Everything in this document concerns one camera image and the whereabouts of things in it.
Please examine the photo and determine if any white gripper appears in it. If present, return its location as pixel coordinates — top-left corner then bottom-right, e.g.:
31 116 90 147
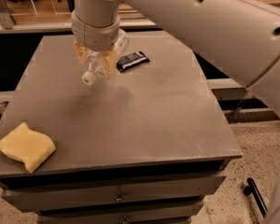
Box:
71 12 120 79

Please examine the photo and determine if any clear plastic water bottle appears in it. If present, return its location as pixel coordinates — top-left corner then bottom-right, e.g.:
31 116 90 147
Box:
80 30 129 86

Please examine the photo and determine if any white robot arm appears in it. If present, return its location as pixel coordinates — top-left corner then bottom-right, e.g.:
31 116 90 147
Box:
72 0 280 118

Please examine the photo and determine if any yellow sponge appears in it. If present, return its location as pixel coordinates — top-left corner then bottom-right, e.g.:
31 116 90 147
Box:
0 122 56 174

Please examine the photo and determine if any dark snack bar wrapper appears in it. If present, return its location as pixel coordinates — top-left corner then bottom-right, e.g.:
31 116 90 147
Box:
117 51 149 73

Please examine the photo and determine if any grey drawer cabinet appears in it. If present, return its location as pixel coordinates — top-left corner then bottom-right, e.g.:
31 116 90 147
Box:
0 32 242 224

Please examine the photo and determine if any upper drawer knob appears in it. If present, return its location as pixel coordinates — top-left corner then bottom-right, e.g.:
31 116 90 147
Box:
115 191 125 203

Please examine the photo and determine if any drawer knob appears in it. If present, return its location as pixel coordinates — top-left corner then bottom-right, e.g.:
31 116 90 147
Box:
115 191 125 203
120 217 131 224

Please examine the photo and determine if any lower drawer knob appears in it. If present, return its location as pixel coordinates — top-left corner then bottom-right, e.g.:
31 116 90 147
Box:
120 217 131 224

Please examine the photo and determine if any black metal leg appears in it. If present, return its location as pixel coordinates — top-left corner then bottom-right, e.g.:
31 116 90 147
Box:
243 177 267 217

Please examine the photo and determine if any metal shelf rail frame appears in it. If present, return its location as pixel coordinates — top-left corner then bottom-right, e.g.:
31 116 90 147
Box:
0 0 157 35

